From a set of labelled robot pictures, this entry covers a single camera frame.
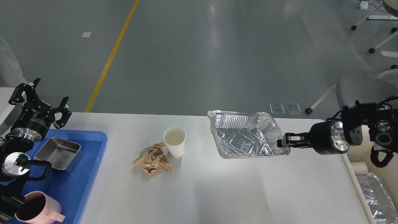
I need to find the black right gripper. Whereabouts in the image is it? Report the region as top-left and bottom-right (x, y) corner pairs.
(277, 121), (349, 155)

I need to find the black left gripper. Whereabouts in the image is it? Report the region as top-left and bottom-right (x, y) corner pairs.
(8, 78), (72, 142)

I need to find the aluminium foil tray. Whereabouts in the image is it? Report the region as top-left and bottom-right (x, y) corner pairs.
(207, 110), (290, 159)

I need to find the stainless steel rectangular tray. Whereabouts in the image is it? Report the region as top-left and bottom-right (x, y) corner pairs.
(34, 137), (84, 173)

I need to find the pink plastic mug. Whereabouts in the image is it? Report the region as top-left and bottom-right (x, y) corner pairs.
(15, 190), (66, 224)

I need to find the white paper cup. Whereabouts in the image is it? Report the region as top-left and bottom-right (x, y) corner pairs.
(163, 127), (186, 158)

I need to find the brown paper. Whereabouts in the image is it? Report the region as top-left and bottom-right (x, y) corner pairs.
(131, 142), (174, 175)

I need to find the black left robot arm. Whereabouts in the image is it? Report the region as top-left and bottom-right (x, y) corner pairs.
(0, 78), (72, 223)

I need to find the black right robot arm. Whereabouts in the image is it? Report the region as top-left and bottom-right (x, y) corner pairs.
(277, 96), (398, 168)

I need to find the cream plastic bin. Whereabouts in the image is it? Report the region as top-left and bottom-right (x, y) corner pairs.
(343, 126), (398, 224)

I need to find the paper cup in bin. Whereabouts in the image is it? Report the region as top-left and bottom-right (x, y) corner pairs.
(350, 161), (368, 176)

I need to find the blue plastic tray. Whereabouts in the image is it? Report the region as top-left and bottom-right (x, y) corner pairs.
(19, 129), (108, 224)

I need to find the foil tray in bin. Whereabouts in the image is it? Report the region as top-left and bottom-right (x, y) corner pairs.
(356, 173), (398, 224)

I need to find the white rolling chair base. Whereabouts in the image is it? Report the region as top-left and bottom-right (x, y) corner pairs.
(350, 0), (398, 78)

